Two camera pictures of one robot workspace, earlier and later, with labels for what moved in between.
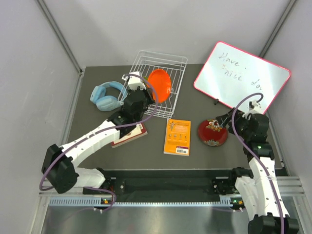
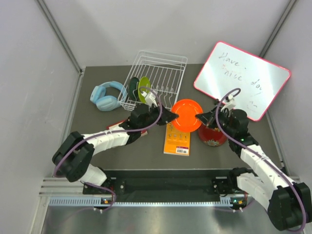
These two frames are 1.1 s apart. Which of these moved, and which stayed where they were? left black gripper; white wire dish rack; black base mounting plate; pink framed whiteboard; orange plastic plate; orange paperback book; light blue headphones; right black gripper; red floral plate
Moved: orange plastic plate; left black gripper; right black gripper
Stayed: red floral plate; pink framed whiteboard; orange paperback book; white wire dish rack; light blue headphones; black base mounting plate
